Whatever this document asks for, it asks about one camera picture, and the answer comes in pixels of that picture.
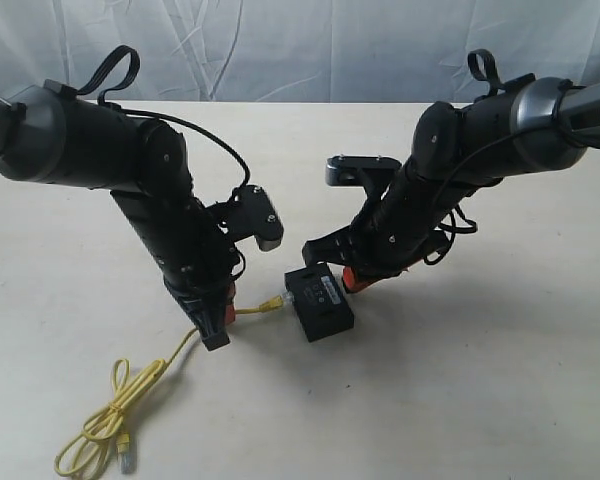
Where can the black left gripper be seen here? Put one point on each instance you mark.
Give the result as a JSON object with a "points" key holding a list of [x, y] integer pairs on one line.
{"points": [[198, 275]]}

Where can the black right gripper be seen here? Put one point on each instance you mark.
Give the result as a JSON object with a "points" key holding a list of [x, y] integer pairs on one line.
{"points": [[383, 242]]}

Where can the small black network box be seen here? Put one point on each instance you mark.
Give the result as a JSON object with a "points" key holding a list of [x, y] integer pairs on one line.
{"points": [[318, 302]]}

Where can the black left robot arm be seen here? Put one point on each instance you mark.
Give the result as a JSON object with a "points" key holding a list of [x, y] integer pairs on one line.
{"points": [[49, 136]]}

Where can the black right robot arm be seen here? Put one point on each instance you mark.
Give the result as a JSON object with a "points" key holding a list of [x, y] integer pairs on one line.
{"points": [[525, 126]]}

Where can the grey backdrop curtain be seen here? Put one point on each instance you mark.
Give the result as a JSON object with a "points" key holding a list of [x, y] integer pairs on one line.
{"points": [[298, 51]]}

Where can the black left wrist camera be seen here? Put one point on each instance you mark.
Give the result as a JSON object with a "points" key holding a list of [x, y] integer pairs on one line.
{"points": [[250, 213]]}

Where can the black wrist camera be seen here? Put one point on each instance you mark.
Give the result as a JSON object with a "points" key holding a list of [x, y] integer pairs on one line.
{"points": [[372, 173], [250, 213]]}

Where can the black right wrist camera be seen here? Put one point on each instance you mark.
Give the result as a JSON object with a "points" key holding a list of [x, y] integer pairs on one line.
{"points": [[372, 173]]}

